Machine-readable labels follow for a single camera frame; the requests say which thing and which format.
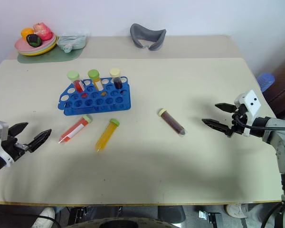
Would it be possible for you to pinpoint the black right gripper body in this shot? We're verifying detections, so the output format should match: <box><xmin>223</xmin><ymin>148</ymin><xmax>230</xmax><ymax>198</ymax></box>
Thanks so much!
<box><xmin>230</xmin><ymin>104</ymin><xmax>249</xmax><ymax>137</ymax></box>

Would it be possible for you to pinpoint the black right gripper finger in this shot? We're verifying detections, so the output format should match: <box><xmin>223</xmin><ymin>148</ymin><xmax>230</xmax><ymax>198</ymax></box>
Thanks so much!
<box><xmin>215</xmin><ymin>103</ymin><xmax>239</xmax><ymax>114</ymax></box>
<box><xmin>201</xmin><ymin>118</ymin><xmax>234</xmax><ymax>138</ymax></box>

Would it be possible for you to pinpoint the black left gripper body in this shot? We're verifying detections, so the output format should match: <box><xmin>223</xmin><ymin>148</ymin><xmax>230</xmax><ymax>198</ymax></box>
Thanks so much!
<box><xmin>1</xmin><ymin>136</ymin><xmax>29</xmax><ymax>162</ymax></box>

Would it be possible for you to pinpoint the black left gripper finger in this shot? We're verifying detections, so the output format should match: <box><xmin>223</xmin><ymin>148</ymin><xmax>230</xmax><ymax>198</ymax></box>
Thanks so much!
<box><xmin>26</xmin><ymin>129</ymin><xmax>52</xmax><ymax>153</ymax></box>
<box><xmin>8</xmin><ymin>122</ymin><xmax>29</xmax><ymax>138</ymax></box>

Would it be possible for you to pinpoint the red tube, light green cap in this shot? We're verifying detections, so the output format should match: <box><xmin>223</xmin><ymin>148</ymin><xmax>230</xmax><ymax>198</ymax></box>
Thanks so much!
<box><xmin>58</xmin><ymin>114</ymin><xmax>93</xmax><ymax>145</ymax></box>
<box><xmin>66</xmin><ymin>70</ymin><xmax>86</xmax><ymax>93</ymax></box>

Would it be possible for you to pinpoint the dark brown tube, cream cap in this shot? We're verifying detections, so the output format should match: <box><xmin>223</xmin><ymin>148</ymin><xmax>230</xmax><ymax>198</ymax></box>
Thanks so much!
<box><xmin>157</xmin><ymin>108</ymin><xmax>188</xmax><ymax>137</ymax></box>

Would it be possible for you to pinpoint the orange tube, green cap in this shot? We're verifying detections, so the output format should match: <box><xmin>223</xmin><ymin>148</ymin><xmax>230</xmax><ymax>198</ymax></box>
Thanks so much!
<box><xmin>95</xmin><ymin>118</ymin><xmax>121</xmax><ymax>153</ymax></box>
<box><xmin>87</xmin><ymin>69</ymin><xmax>104</xmax><ymax>92</ymax></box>

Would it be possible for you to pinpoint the blue plastic test tube rack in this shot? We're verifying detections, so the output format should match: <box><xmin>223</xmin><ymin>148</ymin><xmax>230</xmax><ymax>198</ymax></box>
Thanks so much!
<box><xmin>57</xmin><ymin>76</ymin><xmax>132</xmax><ymax>116</ymax></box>

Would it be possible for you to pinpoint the dark tube, pale yellow cap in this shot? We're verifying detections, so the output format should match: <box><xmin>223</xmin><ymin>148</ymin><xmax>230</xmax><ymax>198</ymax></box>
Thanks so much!
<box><xmin>109</xmin><ymin>68</ymin><xmax>124</xmax><ymax>90</ymax></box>

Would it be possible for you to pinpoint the blue ribbed cylinder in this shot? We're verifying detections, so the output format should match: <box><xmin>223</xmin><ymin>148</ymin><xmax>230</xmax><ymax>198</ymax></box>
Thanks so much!
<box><xmin>256</xmin><ymin>73</ymin><xmax>276</xmax><ymax>93</ymax></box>

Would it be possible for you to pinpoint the brown wooden furniture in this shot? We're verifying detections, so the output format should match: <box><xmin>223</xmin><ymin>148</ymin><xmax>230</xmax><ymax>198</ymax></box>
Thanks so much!
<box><xmin>266</xmin><ymin>54</ymin><xmax>285</xmax><ymax>119</ymax></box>

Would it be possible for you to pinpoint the white shoe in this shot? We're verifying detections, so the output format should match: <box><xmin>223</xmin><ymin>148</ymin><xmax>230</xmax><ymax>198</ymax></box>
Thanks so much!
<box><xmin>226</xmin><ymin>203</ymin><xmax>249</xmax><ymax>219</ymax></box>
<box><xmin>31</xmin><ymin>207</ymin><xmax>56</xmax><ymax>228</ymax></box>

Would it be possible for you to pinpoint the yellow plate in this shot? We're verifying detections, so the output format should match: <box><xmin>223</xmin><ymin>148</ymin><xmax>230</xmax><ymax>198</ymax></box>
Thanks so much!
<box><xmin>18</xmin><ymin>35</ymin><xmax>58</xmax><ymax>57</ymax></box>

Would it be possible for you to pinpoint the green placemat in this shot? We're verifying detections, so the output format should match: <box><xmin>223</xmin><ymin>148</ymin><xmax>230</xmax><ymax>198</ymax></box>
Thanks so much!
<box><xmin>17</xmin><ymin>44</ymin><xmax>86</xmax><ymax>64</ymax></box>

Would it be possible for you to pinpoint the pink plate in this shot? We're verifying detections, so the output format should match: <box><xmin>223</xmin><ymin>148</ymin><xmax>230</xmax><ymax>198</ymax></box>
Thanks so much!
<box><xmin>15</xmin><ymin>32</ymin><xmax>57</xmax><ymax>53</ymax></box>

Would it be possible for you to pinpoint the dark toy avocado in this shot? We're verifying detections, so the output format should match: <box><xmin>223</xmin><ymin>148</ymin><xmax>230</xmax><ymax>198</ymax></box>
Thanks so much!
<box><xmin>26</xmin><ymin>34</ymin><xmax>42</xmax><ymax>47</ymax></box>

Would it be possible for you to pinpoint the light green plate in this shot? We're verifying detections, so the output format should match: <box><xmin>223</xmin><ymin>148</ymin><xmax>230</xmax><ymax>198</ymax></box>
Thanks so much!
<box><xmin>41</xmin><ymin>35</ymin><xmax>58</xmax><ymax>53</ymax></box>

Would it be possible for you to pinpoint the orange toy fruit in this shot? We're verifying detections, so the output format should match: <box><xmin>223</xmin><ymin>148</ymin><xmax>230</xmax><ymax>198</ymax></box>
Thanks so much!
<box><xmin>21</xmin><ymin>28</ymin><xmax>35</xmax><ymax>39</ymax></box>

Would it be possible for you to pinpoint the pink toy apple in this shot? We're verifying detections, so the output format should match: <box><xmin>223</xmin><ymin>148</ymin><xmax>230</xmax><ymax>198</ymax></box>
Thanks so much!
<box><xmin>33</xmin><ymin>22</ymin><xmax>53</xmax><ymax>41</ymax></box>

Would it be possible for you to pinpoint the crumpled clear plastic bag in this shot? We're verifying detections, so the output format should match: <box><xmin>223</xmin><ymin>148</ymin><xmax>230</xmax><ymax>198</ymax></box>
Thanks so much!
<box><xmin>56</xmin><ymin>33</ymin><xmax>87</xmax><ymax>54</ymax></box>

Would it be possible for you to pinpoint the grey foam face pad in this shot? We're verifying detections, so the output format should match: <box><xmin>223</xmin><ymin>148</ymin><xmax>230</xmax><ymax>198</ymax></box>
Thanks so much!
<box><xmin>130</xmin><ymin>23</ymin><xmax>167</xmax><ymax>52</ymax></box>

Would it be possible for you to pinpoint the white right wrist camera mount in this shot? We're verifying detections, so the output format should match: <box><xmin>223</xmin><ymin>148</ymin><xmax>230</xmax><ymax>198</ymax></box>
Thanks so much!
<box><xmin>234</xmin><ymin>89</ymin><xmax>262</xmax><ymax>138</ymax></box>

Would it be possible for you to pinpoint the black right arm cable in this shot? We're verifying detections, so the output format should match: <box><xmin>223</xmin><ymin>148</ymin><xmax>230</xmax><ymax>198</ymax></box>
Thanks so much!
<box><xmin>237</xmin><ymin>114</ymin><xmax>285</xmax><ymax>131</ymax></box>

